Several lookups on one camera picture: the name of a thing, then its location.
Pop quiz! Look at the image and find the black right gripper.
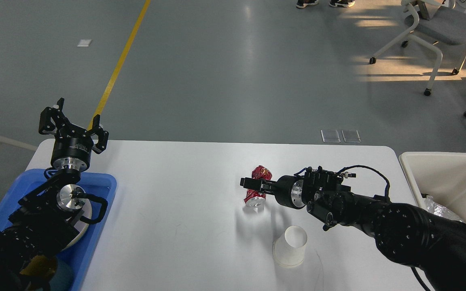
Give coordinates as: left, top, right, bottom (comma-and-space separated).
240, 175, 306, 209

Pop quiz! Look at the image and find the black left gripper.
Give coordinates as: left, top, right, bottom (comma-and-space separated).
38, 98, 109, 172

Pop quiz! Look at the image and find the crushed red soda can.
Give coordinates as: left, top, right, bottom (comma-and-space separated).
244, 164, 273, 207

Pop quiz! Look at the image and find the pink plate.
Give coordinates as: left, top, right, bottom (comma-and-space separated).
57, 184, 92, 250

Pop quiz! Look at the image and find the dark teal mug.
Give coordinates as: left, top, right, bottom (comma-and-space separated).
20, 255, 74, 291

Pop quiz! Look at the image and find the aluminium foil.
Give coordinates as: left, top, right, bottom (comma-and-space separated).
425, 195, 464, 222

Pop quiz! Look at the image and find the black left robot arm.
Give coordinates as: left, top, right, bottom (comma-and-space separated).
0, 98, 109, 291

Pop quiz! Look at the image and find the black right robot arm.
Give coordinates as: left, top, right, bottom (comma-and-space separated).
239, 167, 466, 291

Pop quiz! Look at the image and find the white paper cup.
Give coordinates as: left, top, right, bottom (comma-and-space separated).
272, 226, 308, 268

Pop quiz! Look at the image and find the floor outlet plate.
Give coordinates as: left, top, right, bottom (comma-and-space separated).
341, 130, 361, 143
320, 129, 341, 143

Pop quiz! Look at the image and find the blue plastic tray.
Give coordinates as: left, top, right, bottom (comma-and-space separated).
0, 168, 117, 291

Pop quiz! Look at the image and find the person in black trousers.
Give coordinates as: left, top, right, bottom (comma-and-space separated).
296, 0, 319, 9

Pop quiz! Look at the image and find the white plastic bin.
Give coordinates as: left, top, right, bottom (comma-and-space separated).
399, 152, 466, 223

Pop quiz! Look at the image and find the grey office chair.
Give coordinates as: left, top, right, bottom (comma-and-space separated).
369, 0, 466, 96

